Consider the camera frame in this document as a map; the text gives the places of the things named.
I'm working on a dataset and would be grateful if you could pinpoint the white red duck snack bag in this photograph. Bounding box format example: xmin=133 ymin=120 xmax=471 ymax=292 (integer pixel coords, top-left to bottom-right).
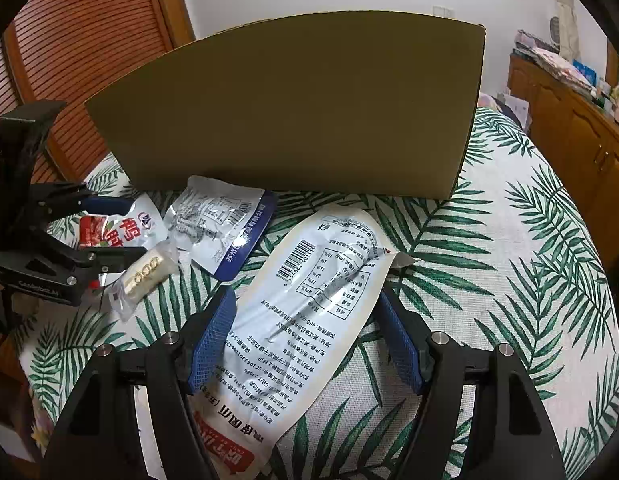
xmin=77 ymin=193 xmax=170 ymax=291

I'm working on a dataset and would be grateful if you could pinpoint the clear white biscuit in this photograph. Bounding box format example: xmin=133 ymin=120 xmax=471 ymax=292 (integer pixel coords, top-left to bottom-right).
xmin=108 ymin=240 xmax=179 ymax=322

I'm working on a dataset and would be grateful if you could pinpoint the white red chicken feet bag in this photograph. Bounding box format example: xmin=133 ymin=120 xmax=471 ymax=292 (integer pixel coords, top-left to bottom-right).
xmin=191 ymin=205 xmax=413 ymax=479

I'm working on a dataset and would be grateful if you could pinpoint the silver blue snack bag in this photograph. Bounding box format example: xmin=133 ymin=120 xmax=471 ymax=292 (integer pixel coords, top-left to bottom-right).
xmin=165 ymin=176 xmax=278 ymax=282

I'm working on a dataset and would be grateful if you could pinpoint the palm leaf print bedsheet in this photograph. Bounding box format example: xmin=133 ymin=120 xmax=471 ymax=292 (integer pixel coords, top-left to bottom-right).
xmin=16 ymin=108 xmax=619 ymax=479

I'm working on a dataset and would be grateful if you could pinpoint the wooden louvered wardrobe door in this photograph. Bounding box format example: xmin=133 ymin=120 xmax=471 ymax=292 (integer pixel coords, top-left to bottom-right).
xmin=0 ymin=0 xmax=194 ymax=182

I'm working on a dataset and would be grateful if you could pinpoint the brown cardboard box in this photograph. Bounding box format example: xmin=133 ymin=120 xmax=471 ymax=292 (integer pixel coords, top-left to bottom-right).
xmin=86 ymin=11 xmax=486 ymax=200

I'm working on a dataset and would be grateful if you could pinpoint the wooden sideboard cabinet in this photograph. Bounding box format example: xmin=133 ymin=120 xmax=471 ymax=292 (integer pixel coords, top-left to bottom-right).
xmin=508 ymin=53 xmax=619 ymax=272

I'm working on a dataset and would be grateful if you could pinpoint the folded floral cloth pile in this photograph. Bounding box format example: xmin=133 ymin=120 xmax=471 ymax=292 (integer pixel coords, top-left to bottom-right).
xmin=515 ymin=29 xmax=595 ymax=96

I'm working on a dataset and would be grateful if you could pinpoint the beige curtain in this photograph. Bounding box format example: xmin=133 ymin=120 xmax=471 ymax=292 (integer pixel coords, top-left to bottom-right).
xmin=555 ymin=0 xmax=581 ymax=62

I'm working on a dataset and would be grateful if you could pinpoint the small white fan heater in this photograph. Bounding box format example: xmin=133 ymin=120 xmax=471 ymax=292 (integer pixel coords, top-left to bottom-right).
xmin=549 ymin=15 xmax=561 ymax=46

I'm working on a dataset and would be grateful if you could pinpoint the white wall switch plate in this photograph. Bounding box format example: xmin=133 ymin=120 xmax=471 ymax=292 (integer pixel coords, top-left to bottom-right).
xmin=432 ymin=6 xmax=455 ymax=18

